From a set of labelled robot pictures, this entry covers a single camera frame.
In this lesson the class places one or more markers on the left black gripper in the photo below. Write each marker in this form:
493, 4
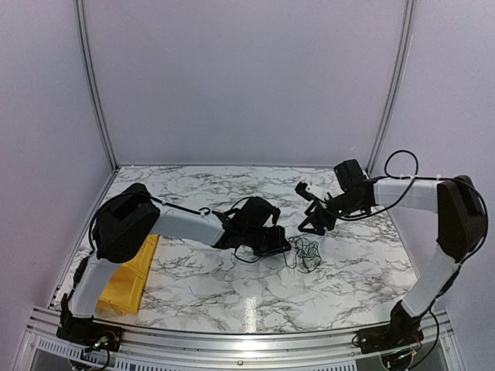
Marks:
279, 243

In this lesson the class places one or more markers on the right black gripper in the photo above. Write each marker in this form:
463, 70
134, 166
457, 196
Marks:
315, 220

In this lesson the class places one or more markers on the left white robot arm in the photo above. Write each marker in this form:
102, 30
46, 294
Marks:
121, 225

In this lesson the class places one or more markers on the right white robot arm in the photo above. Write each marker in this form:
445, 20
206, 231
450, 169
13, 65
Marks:
462, 226

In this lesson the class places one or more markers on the yellow bin middle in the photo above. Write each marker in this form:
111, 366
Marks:
142, 261

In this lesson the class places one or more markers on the yellow bin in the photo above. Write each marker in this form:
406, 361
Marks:
142, 261
123, 293

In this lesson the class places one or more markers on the yellow bin near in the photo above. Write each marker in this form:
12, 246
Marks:
123, 293

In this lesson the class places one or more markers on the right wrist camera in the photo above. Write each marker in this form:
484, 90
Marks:
311, 192

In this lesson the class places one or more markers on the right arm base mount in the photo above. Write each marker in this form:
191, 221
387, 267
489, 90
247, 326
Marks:
396, 352

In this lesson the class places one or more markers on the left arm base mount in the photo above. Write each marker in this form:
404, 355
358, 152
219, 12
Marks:
91, 340

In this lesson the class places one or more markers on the right aluminium frame post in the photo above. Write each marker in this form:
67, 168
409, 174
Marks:
394, 86

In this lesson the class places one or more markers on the aluminium frame post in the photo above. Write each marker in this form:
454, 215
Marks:
89, 72
394, 86

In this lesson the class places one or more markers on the front aluminium rail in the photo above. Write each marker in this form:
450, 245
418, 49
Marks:
144, 348

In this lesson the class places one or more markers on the left aluminium frame post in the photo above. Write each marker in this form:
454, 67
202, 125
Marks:
89, 72

